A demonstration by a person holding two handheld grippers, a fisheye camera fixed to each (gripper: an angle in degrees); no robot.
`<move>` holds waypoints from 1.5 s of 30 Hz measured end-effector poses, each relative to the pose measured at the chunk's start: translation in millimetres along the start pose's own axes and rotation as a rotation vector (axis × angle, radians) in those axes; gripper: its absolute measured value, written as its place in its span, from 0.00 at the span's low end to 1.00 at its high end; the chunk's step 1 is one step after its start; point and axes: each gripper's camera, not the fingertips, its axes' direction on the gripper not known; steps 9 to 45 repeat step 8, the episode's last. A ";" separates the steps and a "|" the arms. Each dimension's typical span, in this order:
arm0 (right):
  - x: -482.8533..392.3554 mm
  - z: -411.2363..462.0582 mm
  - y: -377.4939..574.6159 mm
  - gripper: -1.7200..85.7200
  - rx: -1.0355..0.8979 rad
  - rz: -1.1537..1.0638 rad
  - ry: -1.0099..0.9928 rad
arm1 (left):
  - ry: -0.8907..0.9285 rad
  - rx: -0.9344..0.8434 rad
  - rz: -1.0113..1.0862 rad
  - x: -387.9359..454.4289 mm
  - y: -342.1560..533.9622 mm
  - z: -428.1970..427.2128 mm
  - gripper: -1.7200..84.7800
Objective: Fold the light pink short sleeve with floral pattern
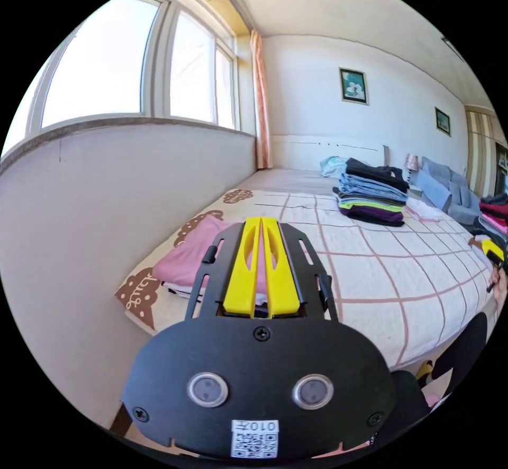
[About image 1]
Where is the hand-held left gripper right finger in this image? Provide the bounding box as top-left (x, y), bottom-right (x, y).
top-left (261, 217), bottom-right (301, 316)

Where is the person's right hand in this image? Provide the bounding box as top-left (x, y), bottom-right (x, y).
top-left (489, 265), bottom-right (508, 316)

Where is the light blue garment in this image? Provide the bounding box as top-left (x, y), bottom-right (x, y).
top-left (320, 155), bottom-right (351, 179)

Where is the tall pile of folded clothes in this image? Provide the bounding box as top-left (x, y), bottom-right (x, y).
top-left (332, 157), bottom-right (410, 227)

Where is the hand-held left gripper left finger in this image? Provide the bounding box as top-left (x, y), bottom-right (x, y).
top-left (222, 217), bottom-right (261, 316)

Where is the small framed picture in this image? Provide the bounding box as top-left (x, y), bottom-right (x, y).
top-left (434, 107), bottom-right (452, 137)

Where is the grey blue bedding heap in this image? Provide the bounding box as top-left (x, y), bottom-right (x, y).
top-left (410, 156), bottom-right (482, 225)

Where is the orange curtain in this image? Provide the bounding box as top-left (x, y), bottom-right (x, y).
top-left (250, 29), bottom-right (275, 170)

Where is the striped cupboard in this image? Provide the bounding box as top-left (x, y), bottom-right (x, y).
top-left (465, 108), bottom-right (508, 198)

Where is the window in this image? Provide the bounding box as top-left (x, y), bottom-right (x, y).
top-left (0, 0), bottom-right (255, 160)

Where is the pile of clothes, pink on top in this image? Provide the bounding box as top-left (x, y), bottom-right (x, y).
top-left (152, 215), bottom-right (271, 312)

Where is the large framed picture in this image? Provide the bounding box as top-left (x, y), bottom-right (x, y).
top-left (339, 67), bottom-right (369, 106)

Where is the small table lamp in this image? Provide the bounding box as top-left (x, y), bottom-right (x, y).
top-left (404, 153), bottom-right (420, 185)

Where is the bed with checked quilt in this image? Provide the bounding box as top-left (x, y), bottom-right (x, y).
top-left (114, 167), bottom-right (502, 371)

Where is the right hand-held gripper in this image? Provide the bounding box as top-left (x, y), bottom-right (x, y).
top-left (480, 240), bottom-right (507, 293)

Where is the person's body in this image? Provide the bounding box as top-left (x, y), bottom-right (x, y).
top-left (390, 311), bottom-right (491, 439)

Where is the pile of red and pink clothes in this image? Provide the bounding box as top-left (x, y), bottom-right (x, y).
top-left (469, 192), bottom-right (508, 249)

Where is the light pink floral short sleeve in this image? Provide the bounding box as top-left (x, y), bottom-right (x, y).
top-left (404, 198), bottom-right (445, 223)

